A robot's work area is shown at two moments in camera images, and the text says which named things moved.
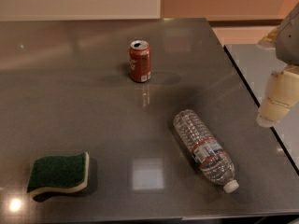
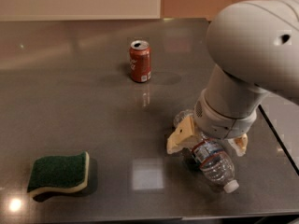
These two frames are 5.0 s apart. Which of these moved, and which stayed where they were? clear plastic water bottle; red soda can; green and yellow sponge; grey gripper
Moved: grey gripper
Stayed: red soda can; green and yellow sponge; clear plastic water bottle
